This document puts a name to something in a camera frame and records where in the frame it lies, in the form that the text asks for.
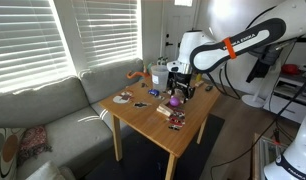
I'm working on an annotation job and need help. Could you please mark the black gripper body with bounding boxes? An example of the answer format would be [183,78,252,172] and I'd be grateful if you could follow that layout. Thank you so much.
[167,72,196,93]

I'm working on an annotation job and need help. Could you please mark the purple ball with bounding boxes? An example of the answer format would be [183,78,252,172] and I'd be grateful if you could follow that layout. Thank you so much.
[169,96,181,108]

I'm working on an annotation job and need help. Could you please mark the translucent plastic cup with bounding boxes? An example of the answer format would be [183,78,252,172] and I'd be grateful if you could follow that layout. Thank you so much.
[150,64,170,93]

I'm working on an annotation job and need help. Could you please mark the blue toy car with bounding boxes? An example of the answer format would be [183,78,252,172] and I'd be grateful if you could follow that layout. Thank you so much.
[147,88,160,97]

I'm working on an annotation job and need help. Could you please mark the elf sticker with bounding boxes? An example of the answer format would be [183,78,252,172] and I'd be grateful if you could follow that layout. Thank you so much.
[171,109,187,121]

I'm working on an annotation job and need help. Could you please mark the small red candy packet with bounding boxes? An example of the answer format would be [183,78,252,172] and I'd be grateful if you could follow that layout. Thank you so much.
[167,117,186,132]

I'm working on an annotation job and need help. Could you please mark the black cat sticker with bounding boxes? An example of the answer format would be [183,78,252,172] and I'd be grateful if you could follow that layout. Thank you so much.
[133,101,151,109]

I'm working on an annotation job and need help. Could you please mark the light wooden table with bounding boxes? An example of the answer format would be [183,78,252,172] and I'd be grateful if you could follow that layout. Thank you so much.
[98,77,221,180]

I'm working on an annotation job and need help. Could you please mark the orange plush squid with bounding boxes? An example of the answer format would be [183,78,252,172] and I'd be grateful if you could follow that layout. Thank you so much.
[126,69,151,81]

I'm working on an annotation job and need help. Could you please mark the white door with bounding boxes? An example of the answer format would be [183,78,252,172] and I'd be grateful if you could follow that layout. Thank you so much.
[161,0,201,64]

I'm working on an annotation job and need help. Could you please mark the black hanging cloth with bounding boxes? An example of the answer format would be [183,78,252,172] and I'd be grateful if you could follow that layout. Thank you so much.
[246,46,277,84]

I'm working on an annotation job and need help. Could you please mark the dark blue rug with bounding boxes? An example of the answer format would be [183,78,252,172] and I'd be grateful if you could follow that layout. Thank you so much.
[83,113,226,180]

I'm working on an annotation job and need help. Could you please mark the white window blinds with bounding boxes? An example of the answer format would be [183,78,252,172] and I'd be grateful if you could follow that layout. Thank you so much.
[71,0,143,69]
[0,0,76,95]

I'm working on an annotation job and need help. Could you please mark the red round object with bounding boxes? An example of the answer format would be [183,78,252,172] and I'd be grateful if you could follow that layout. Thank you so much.
[280,63,301,76]

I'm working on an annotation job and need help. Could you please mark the white shelf unit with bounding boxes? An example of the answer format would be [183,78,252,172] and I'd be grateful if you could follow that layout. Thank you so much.
[262,64,306,124]

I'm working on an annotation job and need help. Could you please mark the grey fabric sofa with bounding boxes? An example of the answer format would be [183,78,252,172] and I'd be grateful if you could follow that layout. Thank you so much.
[0,58,146,180]

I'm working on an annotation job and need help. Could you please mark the red patterned cloth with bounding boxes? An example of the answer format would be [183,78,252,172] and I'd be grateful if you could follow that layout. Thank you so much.
[16,124,53,166]

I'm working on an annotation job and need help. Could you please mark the cream leather sofa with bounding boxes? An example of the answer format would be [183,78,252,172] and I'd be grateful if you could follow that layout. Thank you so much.
[25,160,77,180]

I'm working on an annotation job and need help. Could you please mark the circle patterned pillow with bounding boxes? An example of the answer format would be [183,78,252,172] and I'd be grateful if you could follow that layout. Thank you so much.
[0,127,27,180]

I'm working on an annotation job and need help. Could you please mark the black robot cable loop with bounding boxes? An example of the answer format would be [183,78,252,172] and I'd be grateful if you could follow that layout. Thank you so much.
[206,64,242,101]

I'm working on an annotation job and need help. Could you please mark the orange arm strap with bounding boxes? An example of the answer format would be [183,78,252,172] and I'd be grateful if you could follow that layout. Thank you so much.
[222,36,238,60]

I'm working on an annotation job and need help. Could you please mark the white pedestal stand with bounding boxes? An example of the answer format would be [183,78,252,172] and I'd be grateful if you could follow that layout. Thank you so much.
[241,61,284,109]

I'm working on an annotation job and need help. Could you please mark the thick black cable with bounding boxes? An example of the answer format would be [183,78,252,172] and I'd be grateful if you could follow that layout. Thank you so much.
[209,66,306,180]

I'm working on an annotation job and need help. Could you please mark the aluminium frame cart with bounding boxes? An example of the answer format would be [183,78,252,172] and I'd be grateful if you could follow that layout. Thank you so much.
[251,132,289,180]

